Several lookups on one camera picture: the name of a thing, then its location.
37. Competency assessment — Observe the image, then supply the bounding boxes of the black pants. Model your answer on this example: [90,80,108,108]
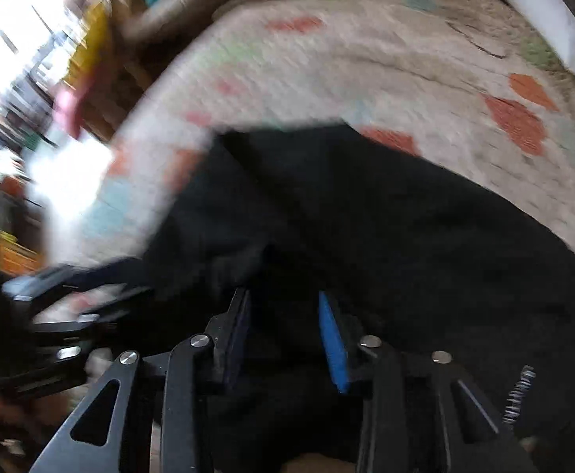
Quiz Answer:
[143,125,575,471]

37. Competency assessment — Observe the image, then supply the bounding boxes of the red yellow box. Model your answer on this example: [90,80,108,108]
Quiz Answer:
[0,231,43,277]

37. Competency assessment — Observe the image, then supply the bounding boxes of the heart-patterned quilted bedspread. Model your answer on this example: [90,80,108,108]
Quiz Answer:
[53,0,575,264]

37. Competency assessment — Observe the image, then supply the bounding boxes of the folded beige blankets stack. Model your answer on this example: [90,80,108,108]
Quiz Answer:
[119,0,229,46]

